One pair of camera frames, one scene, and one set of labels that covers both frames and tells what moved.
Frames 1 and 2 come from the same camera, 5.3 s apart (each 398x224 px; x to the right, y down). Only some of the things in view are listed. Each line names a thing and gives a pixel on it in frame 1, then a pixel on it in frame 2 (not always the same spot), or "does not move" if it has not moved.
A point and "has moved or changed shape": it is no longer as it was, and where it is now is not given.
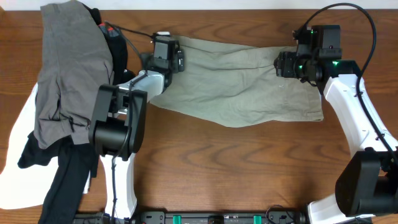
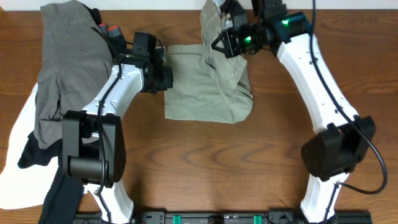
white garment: (24, 187) does not move
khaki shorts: (233, 84) has moved or changed shape
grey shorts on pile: (77, 58) does not move
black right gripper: (285, 68) to (232, 50)
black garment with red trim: (118, 48) does not move
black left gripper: (178, 62) to (167, 83)
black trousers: (76, 163) does not move
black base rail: (270, 216) does not move
